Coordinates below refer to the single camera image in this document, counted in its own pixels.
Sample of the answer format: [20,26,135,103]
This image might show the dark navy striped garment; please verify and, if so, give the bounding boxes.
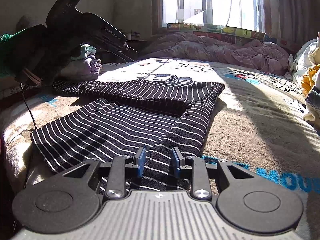
[31,75,225,191]

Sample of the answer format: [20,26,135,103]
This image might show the green sleeve left forearm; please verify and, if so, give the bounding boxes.
[1,29,28,77]

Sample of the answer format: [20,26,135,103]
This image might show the light blue purple clothes pile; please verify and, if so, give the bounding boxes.
[59,44,102,81]

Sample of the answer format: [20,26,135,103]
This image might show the black gloved left hand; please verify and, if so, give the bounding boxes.
[11,24,82,86]

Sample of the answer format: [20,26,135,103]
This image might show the beige Mickey Mouse blanket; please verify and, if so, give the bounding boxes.
[1,59,319,239]

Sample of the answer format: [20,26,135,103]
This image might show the cream folded garment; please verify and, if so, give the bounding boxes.
[302,102,319,126]

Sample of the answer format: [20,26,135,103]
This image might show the pink quilted comforter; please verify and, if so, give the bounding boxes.
[139,32,289,75]

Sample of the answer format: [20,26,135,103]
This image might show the folded blue denim jeans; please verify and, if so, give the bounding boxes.
[306,86,320,111]

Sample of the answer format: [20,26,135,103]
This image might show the colourful alphabet foam mat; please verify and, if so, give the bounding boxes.
[167,23,300,53]

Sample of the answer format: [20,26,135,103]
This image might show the yellow folded garment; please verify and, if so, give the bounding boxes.
[300,64,319,98]

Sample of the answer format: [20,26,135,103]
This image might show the white purple folded garment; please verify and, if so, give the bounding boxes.
[287,33,319,85]

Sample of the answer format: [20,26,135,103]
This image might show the grey striped curtain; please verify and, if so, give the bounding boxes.
[260,0,319,45]

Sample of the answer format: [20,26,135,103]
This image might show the thin black cable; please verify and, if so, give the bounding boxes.
[21,83,38,131]

